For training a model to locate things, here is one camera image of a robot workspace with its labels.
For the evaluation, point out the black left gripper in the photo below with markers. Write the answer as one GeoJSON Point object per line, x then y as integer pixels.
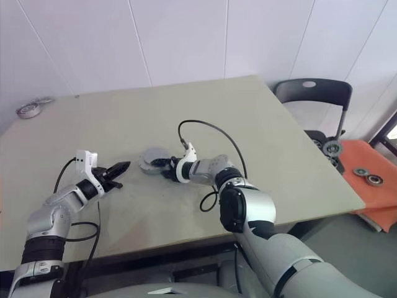
{"type": "Point", "coordinates": [103, 180]}

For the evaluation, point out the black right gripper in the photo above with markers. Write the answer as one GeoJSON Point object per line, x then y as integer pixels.
{"type": "Point", "coordinates": [170, 169]}

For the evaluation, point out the silver motor end cover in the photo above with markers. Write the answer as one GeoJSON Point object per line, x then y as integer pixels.
{"type": "Point", "coordinates": [155, 152]}

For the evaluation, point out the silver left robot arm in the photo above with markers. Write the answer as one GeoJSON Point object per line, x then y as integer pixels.
{"type": "Point", "coordinates": [43, 223]}

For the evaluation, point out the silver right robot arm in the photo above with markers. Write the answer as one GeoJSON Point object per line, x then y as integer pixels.
{"type": "Point", "coordinates": [257, 205]}

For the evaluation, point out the silver metal washer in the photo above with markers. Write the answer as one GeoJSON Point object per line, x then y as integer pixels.
{"type": "Point", "coordinates": [43, 101]}

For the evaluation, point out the round dark motor wheel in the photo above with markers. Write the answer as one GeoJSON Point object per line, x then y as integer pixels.
{"type": "Point", "coordinates": [332, 148]}

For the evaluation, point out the grey rounded shape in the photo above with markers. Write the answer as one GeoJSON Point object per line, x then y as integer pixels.
{"type": "Point", "coordinates": [231, 269]}

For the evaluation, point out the black folding chair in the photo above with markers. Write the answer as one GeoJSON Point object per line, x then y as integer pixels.
{"type": "Point", "coordinates": [325, 90]}

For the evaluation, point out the small dark round bearing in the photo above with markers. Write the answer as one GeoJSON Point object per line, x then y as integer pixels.
{"type": "Point", "coordinates": [360, 171]}

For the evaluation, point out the orange cloth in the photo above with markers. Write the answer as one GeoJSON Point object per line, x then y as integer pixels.
{"type": "Point", "coordinates": [375, 201]}

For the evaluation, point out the white flat board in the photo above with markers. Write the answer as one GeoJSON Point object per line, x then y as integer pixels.
{"type": "Point", "coordinates": [372, 222]}

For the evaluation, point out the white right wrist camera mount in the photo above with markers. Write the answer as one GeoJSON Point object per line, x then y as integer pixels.
{"type": "Point", "coordinates": [190, 153]}

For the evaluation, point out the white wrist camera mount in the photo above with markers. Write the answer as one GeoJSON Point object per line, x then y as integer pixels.
{"type": "Point", "coordinates": [190, 153]}
{"type": "Point", "coordinates": [83, 161]}

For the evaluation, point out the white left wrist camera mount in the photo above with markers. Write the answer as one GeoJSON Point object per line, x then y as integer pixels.
{"type": "Point", "coordinates": [83, 161]}

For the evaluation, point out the black table frame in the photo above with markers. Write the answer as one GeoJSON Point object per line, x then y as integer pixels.
{"type": "Point", "coordinates": [155, 257]}

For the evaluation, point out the dark window frame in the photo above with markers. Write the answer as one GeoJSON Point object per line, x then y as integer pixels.
{"type": "Point", "coordinates": [383, 127]}

